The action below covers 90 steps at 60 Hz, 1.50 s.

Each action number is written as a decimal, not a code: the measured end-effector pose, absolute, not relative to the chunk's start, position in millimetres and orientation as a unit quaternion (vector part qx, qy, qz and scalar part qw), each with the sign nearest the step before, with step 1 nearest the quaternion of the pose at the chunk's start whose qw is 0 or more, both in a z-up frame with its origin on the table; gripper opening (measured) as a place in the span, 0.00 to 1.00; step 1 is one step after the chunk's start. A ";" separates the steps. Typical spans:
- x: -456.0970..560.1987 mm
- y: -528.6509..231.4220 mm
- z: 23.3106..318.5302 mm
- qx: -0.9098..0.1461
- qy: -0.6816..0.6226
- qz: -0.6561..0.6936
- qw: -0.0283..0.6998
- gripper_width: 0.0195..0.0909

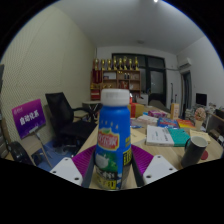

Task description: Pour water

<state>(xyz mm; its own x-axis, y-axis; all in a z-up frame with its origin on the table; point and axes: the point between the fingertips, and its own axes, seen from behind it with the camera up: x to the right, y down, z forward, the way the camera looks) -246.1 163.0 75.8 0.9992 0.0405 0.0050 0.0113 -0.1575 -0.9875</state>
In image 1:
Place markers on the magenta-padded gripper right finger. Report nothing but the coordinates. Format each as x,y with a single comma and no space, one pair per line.
158,168

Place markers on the black mug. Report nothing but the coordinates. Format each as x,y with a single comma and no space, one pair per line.
193,153

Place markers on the blue white-capped drink bottle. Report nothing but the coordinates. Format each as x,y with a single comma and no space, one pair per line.
113,133

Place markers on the tan standing card box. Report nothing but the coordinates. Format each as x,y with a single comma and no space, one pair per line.
174,111

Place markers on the black office chair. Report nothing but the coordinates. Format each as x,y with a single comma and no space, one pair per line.
63,116

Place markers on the white book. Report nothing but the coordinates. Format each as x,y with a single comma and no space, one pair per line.
159,136

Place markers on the pink box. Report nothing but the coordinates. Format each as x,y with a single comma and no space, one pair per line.
157,114

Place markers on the black-framed glass door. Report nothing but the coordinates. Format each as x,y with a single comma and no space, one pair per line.
155,80

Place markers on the blue colourful book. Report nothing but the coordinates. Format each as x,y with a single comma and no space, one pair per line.
167,122

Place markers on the pale yellow notepad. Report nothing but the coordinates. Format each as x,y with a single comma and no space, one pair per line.
137,136

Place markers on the teal book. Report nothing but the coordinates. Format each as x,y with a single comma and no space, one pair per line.
179,137

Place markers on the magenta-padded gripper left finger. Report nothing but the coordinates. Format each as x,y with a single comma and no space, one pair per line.
66,170

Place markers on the white wall air conditioner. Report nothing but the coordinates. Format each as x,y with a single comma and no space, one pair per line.
185,64

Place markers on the pale paper stack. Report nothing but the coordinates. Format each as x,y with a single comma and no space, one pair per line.
147,120

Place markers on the purple sign board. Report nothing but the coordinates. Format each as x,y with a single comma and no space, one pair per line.
28,117

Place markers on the wooden shelf unit with trophies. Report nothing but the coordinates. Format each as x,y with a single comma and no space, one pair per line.
110,78

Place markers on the yellow gift box red ribbon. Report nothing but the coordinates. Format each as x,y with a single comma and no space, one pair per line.
137,109

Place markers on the orange book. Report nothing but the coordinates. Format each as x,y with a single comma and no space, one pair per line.
186,124

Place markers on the black chair back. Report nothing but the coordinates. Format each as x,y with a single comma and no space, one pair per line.
18,153

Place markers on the flat round red coaster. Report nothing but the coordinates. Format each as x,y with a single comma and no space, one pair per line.
204,155

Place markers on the wooden side desk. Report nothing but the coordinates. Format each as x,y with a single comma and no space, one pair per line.
216,121

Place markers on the tan paper envelope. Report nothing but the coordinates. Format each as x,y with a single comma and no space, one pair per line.
200,134

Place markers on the pink flowers in white pot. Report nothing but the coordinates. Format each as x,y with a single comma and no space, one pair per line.
200,115

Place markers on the small round white table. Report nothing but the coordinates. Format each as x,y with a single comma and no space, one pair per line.
91,105

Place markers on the black computer monitor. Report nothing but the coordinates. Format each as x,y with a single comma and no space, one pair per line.
201,99

